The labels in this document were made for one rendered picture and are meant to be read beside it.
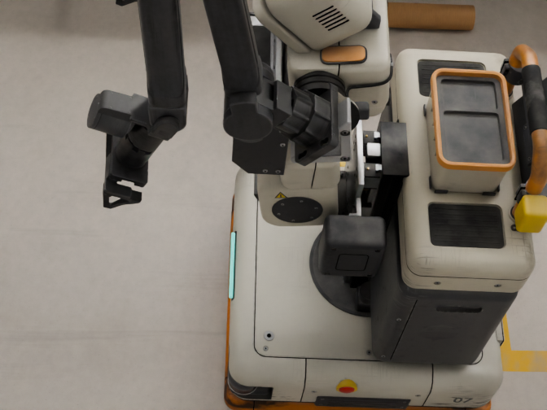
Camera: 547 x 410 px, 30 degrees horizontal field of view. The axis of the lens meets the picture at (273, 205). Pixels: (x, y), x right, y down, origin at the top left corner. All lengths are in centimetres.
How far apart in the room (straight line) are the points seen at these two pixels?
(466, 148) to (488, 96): 14
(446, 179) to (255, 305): 68
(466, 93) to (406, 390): 76
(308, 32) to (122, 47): 167
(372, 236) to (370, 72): 48
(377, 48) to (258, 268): 97
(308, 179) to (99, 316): 97
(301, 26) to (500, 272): 68
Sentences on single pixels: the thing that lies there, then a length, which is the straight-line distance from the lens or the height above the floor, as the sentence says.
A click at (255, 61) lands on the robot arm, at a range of 149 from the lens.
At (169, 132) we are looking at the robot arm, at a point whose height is 121.
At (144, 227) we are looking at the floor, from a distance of 288.
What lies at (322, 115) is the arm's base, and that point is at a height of 123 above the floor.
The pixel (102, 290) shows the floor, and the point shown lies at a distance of 280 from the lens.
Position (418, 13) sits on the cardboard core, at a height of 7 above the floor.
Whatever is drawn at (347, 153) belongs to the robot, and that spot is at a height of 114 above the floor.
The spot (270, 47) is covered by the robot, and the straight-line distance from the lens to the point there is 191.
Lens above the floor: 252
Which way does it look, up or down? 59 degrees down
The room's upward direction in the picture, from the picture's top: 8 degrees clockwise
